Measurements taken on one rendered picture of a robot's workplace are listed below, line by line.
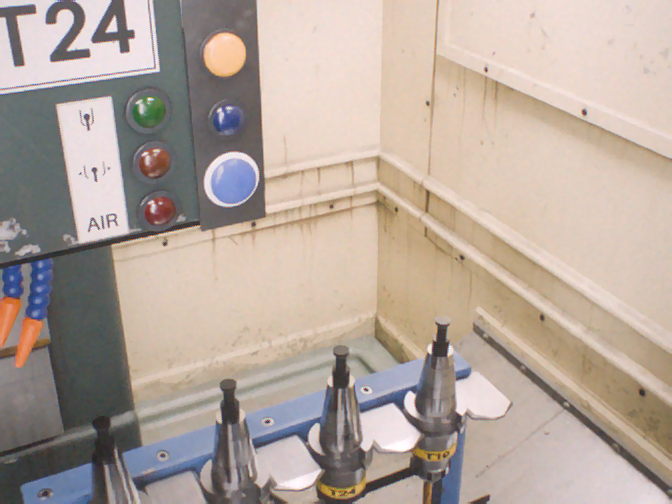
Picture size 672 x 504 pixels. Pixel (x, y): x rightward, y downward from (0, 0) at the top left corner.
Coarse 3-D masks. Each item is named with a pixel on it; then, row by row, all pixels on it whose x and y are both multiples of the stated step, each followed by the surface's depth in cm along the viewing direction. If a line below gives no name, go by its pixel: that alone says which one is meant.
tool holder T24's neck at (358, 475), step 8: (352, 472) 83; (360, 472) 84; (320, 480) 85; (328, 480) 84; (336, 480) 83; (344, 480) 83; (352, 480) 84; (360, 480) 84; (336, 488) 84; (344, 488) 84; (352, 496) 85
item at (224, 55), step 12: (216, 36) 50; (228, 36) 50; (216, 48) 50; (228, 48) 50; (240, 48) 50; (204, 60) 50; (216, 60) 50; (228, 60) 50; (240, 60) 51; (216, 72) 50; (228, 72) 51
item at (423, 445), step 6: (456, 432) 89; (450, 438) 88; (420, 444) 89; (426, 444) 88; (432, 444) 88; (438, 444) 88; (444, 444) 88; (450, 444) 89; (426, 450) 89; (432, 450) 88; (438, 450) 88; (444, 450) 89; (450, 456) 90
